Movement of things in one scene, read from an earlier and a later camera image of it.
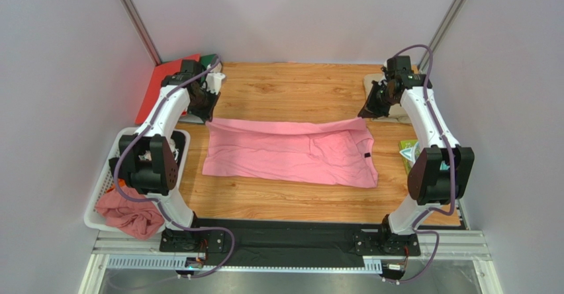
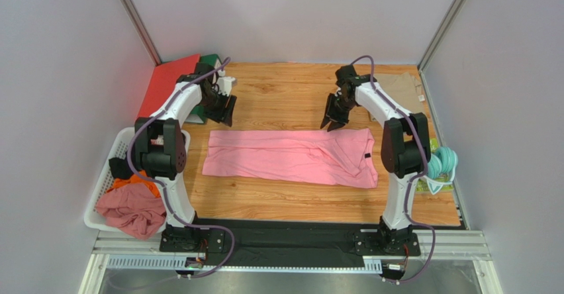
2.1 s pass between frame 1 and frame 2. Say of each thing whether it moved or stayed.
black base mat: stayed
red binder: stayed
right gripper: moved
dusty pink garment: stayed
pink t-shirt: moved
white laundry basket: stayed
